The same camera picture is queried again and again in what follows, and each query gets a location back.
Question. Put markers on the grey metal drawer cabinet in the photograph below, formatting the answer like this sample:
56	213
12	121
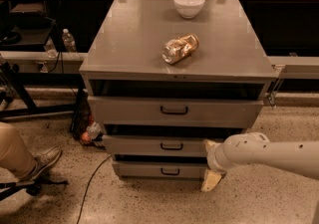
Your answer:
125	61

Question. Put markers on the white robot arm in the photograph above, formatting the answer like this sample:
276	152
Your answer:
252	180

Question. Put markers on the grey bottom drawer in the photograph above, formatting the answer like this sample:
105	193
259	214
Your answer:
159	170

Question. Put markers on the snack bags pile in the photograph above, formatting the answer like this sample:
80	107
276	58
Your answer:
84	128

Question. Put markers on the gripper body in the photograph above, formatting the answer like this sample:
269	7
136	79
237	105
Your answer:
214	160

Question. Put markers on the black chair base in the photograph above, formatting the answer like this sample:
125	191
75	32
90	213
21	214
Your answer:
32	187

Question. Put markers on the clear water bottle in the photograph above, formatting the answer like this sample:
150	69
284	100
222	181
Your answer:
51	49
69	41

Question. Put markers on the person leg khaki trousers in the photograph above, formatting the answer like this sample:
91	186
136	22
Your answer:
14	155

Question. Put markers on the clear water bottle right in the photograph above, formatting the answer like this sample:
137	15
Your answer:
69	41

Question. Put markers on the grey drawer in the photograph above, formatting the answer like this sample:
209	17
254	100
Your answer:
175	112
155	145
159	170

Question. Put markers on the grey top drawer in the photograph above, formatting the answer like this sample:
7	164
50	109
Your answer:
175	112

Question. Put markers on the clear water bottle left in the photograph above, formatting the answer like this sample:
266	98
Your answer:
51	49

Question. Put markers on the metal latch bracket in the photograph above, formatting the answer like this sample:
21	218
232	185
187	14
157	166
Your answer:
275	86

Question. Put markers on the black stand frame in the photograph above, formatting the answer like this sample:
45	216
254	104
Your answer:
16	82

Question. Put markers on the white ceramic bowl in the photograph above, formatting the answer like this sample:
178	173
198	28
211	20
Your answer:
188	8

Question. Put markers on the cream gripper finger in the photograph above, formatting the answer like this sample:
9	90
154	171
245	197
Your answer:
210	180
210	145

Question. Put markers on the grey sneaker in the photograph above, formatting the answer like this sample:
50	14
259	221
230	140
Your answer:
44	161

